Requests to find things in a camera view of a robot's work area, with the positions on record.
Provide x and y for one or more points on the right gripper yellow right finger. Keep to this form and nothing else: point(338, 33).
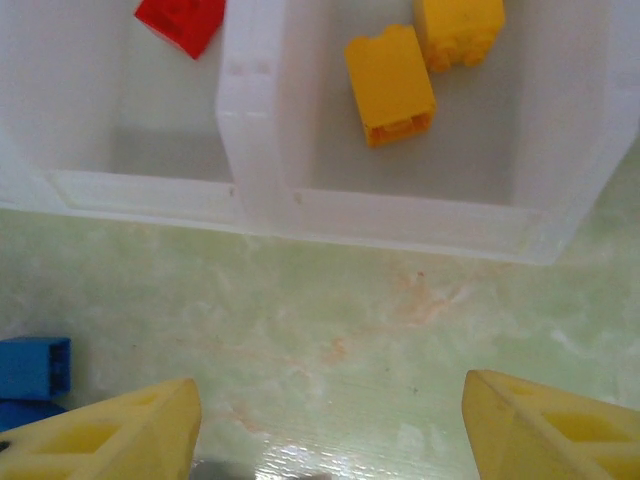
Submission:
point(540, 440)

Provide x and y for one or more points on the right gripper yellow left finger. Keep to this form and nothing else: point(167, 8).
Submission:
point(125, 440)

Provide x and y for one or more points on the blue lego brick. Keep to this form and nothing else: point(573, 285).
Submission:
point(22, 415)
point(30, 367)

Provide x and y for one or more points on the tall yellow lego brick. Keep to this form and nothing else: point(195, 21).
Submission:
point(390, 85)

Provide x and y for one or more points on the red lego brick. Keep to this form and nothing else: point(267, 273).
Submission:
point(182, 22)

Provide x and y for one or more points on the white translucent plastic container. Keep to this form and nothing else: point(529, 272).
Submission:
point(75, 100)
point(475, 150)

